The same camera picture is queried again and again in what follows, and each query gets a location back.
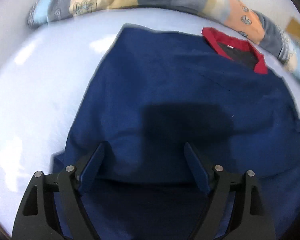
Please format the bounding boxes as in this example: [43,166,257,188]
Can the light blue bed sheet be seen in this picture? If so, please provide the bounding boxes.
[0,5,300,240]

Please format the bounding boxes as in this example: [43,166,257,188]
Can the brown board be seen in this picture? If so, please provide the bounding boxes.
[286,17,300,44]

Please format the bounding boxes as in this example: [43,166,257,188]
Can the navy garment with red collar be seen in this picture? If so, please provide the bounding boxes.
[51,24,300,240]

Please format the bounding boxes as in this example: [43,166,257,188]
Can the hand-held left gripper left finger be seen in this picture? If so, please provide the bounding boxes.
[12,142,105,240]

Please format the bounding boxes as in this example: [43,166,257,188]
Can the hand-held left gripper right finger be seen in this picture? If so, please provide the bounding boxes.
[184,142,277,240]

